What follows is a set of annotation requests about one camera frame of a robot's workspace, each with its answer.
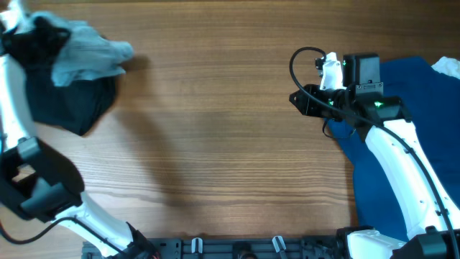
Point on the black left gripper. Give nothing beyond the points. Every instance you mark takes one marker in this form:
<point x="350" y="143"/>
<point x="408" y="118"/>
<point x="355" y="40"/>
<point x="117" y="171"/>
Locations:
<point x="61" y="36"/>

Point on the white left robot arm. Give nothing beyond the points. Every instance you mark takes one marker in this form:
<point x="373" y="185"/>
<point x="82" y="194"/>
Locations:
<point x="38" y="182"/>

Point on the light blue denim shorts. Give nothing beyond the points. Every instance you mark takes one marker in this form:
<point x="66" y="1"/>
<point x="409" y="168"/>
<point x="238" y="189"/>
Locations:
<point x="87" y="55"/>

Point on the folded black garment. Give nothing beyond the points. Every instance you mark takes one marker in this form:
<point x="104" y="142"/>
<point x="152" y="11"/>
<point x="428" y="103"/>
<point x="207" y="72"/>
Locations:
<point x="76" y="107"/>

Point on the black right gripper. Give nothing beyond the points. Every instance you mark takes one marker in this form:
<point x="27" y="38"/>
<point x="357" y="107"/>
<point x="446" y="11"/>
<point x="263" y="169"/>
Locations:
<point x="302" y="101"/>

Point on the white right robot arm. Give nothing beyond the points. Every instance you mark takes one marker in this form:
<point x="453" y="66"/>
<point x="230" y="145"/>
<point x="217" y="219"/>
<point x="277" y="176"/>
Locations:
<point x="386" y="126"/>

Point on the white garment in pile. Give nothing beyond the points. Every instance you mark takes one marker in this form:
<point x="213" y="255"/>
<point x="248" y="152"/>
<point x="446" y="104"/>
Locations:
<point x="447" y="66"/>

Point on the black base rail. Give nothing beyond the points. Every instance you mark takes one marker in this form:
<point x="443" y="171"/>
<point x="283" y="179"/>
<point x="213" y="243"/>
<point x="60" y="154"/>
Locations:
<point x="308" y="247"/>

